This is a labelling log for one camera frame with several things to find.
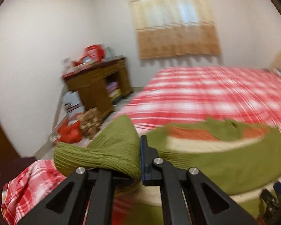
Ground green striped knit sweater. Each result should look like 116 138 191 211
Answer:
54 115 281 224

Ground red plastic bag on floor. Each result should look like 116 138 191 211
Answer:
57 118 83 144

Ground brown floral patterned bag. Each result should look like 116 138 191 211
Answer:
76 108 102 139

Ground white printed cardboard box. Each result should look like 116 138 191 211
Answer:
63 91 85 117

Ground red white plaid bed sheet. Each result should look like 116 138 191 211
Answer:
1 67 281 224

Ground stacked items in desk shelf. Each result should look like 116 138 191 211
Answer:
106 81 122 102

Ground brown wooden desk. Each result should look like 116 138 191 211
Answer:
62 56 133 119

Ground red gift bag on desk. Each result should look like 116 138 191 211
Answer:
72 44 105 67

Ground beige patterned window curtain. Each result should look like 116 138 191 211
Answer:
129 0 221 59

